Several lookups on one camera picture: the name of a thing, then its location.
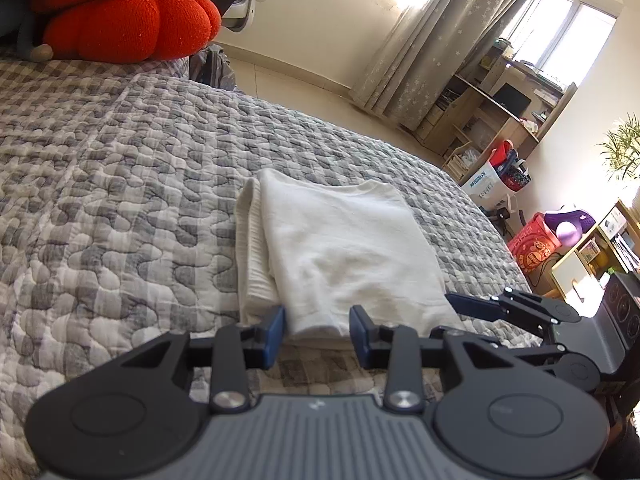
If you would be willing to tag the red printed bag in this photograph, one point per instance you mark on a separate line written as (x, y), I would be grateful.
(535, 247)

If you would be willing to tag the white pants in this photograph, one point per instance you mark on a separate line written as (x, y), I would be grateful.
(345, 245)

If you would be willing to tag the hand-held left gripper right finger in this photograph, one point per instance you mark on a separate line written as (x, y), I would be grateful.
(359, 335)

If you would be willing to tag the grey star-print curtain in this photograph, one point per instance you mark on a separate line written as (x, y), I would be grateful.
(440, 50)

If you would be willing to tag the white paper bag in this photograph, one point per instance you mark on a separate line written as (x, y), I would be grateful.
(482, 187)

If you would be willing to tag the red pumpkin cushion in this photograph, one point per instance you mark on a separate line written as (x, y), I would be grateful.
(125, 20)

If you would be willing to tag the wooden desk with shelves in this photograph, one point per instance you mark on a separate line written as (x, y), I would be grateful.
(475, 120)

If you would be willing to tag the red cloth bag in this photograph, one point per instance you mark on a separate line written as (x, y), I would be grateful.
(501, 154)

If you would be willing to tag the green potted plant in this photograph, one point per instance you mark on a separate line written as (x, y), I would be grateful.
(622, 150)

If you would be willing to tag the grey backpack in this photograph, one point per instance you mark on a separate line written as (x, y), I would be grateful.
(215, 67)

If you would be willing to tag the low wooden shelf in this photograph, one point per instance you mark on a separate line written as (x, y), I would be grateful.
(575, 270)

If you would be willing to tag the small window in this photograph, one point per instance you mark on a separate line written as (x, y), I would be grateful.
(560, 30)

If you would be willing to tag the black monitor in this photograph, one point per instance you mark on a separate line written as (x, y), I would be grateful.
(511, 98)

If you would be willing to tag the purple plush toy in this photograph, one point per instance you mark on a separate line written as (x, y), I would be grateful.
(570, 227)

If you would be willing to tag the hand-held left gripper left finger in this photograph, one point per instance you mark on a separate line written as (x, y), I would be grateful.
(276, 335)

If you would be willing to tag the blue monkey plush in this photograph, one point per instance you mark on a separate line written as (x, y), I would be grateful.
(30, 40)

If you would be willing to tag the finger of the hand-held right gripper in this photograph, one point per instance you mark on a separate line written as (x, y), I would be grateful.
(470, 305)
(525, 352)

